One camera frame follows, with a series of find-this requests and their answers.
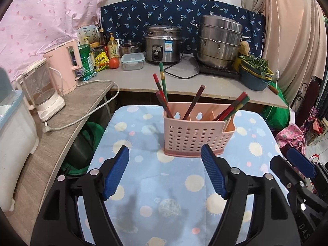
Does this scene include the pink floral cloth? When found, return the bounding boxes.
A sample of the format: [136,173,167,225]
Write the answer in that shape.
[275,124,307,155]

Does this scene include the blue basin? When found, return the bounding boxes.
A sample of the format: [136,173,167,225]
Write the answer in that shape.
[239,67,272,92]

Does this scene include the white power cord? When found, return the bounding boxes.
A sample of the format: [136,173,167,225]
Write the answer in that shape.
[42,80,120,134]

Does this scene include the navy patterned cloth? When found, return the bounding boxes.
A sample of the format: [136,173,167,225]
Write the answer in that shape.
[100,0,266,57]

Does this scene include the green chopstick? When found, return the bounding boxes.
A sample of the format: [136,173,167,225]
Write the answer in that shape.
[159,63,169,103]

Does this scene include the blue dotted tablecloth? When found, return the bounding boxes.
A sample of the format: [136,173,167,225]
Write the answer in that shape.
[77,105,285,246]

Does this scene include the clear food container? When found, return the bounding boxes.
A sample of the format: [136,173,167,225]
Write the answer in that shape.
[121,53,146,72]

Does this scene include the steel rice cooker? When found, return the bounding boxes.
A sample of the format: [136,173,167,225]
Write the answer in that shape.
[143,25,184,65]

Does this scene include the pink dotted curtain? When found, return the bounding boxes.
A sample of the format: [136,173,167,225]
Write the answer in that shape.
[0,0,123,82]

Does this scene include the yellow snack packet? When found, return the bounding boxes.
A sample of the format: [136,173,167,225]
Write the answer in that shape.
[94,52,109,71]

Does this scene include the black power cable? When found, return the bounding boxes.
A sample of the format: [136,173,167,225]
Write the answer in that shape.
[161,56,201,79]

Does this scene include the thin red chopstick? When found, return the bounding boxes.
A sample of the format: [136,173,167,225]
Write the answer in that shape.
[153,73,165,93]

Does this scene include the green bag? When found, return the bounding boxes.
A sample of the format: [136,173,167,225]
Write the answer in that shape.
[261,82,292,132]
[61,121,103,178]

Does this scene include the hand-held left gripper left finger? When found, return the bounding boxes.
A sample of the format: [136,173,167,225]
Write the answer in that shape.
[31,145,130,246]

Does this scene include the small lidded steel pot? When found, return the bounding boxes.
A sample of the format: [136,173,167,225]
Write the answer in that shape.
[119,39,141,57]

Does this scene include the pink perforated utensil basket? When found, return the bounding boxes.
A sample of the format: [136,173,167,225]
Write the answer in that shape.
[163,102,236,157]

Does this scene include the yellow oil bottle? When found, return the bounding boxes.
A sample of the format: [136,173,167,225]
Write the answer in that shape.
[108,33,120,59]

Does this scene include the clear blender jug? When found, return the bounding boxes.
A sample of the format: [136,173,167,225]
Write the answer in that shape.
[16,58,66,122]

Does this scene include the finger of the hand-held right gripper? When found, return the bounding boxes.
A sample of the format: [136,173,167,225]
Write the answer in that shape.
[270,156,312,193]
[286,147,317,178]

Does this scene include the pink electric kettle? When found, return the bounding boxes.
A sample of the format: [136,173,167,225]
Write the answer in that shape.
[43,39,83,96]

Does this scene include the thick red chopstick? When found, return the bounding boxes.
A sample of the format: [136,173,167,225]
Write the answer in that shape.
[215,92,248,121]

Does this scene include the white carton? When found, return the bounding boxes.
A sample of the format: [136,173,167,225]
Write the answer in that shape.
[76,26,99,46]

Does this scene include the wooden side shelf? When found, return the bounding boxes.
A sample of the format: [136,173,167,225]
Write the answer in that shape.
[5,80,114,244]

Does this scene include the dark red chopstick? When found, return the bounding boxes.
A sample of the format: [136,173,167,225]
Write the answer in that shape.
[222,96,251,122]
[182,84,205,121]
[155,91,174,119]
[212,105,238,122]

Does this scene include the steel steamer pot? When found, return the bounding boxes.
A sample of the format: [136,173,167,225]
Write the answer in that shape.
[196,15,251,70]

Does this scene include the dark sauce bottle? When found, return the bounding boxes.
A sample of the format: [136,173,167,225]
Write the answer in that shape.
[99,28,108,47]

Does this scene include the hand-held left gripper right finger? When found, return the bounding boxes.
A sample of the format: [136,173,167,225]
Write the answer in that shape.
[200,144,301,246]

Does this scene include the white storage box blue lid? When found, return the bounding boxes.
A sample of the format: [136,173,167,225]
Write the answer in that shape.
[0,68,39,212]

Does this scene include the green leafy vegetables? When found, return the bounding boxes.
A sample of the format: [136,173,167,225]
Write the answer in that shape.
[239,54,273,76]

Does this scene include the black induction cooker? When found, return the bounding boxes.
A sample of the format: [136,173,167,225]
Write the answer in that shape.
[197,63,242,80]

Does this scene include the green can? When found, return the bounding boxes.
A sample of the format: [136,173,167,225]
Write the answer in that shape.
[78,43,94,75]

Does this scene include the dark ornate chair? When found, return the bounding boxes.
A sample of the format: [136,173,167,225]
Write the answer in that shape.
[292,76,328,134]

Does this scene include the beige curtain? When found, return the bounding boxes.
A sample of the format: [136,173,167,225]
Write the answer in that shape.
[242,0,328,103]

